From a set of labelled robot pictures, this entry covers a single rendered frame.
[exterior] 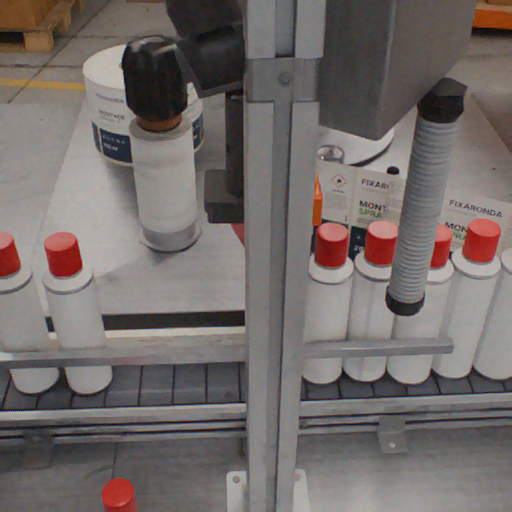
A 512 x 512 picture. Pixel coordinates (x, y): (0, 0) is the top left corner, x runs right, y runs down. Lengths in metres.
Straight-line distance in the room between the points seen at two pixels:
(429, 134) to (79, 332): 0.42
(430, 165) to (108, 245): 0.60
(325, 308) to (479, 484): 0.26
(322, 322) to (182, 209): 0.31
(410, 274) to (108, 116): 0.71
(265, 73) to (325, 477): 0.50
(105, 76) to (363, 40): 0.82
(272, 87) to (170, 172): 0.52
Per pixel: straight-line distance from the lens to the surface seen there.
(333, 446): 0.81
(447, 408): 0.82
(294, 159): 0.43
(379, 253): 0.69
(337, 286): 0.69
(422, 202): 0.54
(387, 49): 0.40
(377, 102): 0.41
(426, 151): 0.52
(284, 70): 0.41
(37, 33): 4.16
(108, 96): 1.15
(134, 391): 0.80
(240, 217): 0.69
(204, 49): 0.63
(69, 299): 0.70
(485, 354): 0.83
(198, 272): 0.95
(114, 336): 0.82
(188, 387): 0.80
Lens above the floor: 1.49
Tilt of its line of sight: 38 degrees down
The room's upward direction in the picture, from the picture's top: straight up
